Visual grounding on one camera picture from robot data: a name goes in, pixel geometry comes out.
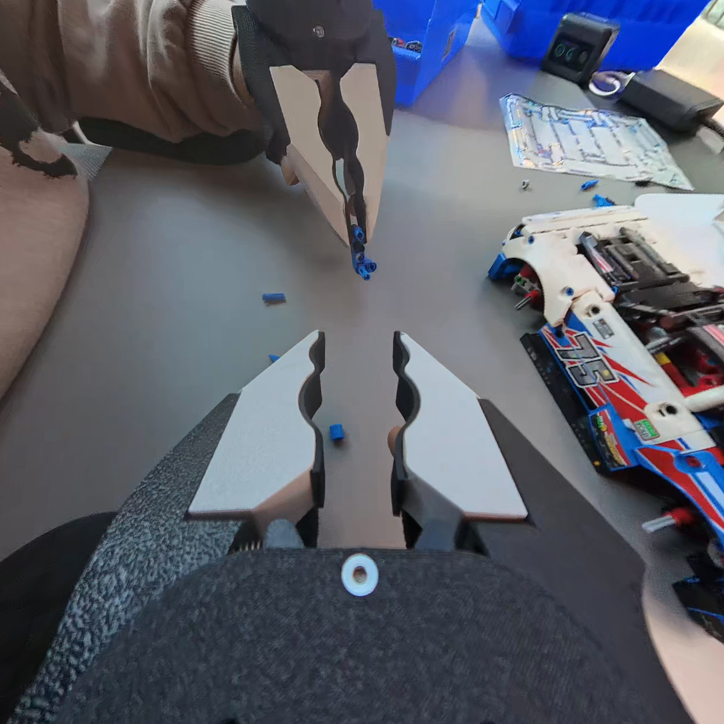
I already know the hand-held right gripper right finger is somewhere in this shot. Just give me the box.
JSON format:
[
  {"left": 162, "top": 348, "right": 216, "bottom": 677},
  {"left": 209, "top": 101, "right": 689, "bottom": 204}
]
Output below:
[{"left": 389, "top": 331, "right": 531, "bottom": 549}]

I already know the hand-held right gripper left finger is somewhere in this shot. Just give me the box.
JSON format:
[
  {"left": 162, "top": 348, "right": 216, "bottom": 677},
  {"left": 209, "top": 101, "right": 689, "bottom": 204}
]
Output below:
[{"left": 187, "top": 331, "right": 327, "bottom": 548}]

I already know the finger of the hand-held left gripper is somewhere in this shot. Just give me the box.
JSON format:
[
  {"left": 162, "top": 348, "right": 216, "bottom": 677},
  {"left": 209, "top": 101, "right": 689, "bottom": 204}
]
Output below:
[
  {"left": 338, "top": 62, "right": 391, "bottom": 244},
  {"left": 269, "top": 67, "right": 354, "bottom": 247}
]

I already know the person's left forearm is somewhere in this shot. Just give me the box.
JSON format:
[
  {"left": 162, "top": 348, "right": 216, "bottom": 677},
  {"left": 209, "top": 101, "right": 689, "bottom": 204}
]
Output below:
[{"left": 0, "top": 0, "right": 264, "bottom": 143}]

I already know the grey desk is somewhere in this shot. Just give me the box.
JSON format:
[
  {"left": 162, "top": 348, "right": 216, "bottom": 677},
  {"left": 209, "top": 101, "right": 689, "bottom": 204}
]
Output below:
[{"left": 0, "top": 0, "right": 724, "bottom": 724}]

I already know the blue open-front storage bin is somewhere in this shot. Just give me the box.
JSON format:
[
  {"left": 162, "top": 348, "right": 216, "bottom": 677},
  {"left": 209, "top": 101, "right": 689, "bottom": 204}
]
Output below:
[{"left": 372, "top": 0, "right": 482, "bottom": 108}]

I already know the toy brick race car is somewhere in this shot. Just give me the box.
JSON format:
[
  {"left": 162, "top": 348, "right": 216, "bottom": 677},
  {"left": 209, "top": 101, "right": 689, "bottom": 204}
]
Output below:
[{"left": 488, "top": 205, "right": 724, "bottom": 646}]

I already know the sticker sheet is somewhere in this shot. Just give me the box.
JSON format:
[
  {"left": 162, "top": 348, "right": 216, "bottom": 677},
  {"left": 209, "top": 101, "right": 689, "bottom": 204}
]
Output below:
[{"left": 499, "top": 93, "right": 695, "bottom": 191}]

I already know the black power bank with display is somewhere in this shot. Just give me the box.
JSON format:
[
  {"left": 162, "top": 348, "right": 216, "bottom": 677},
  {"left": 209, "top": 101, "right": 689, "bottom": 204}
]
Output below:
[{"left": 540, "top": 12, "right": 621, "bottom": 87}]

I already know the person's beige sweatshirt torso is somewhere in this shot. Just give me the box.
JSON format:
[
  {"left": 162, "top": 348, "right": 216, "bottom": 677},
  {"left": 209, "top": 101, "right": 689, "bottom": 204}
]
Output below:
[{"left": 0, "top": 68, "right": 91, "bottom": 400}]

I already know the large blue storage bin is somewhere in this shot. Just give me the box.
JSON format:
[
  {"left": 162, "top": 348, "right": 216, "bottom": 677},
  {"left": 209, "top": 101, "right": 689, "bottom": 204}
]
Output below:
[{"left": 481, "top": 0, "right": 713, "bottom": 64}]

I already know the black power adapter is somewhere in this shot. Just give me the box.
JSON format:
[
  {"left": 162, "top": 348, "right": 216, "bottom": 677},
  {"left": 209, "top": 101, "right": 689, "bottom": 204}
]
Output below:
[{"left": 620, "top": 68, "right": 724, "bottom": 135}]

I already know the white coiled cable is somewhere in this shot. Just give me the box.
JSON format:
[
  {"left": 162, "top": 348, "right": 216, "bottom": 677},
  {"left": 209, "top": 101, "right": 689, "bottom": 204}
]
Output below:
[{"left": 588, "top": 69, "right": 637, "bottom": 98}]

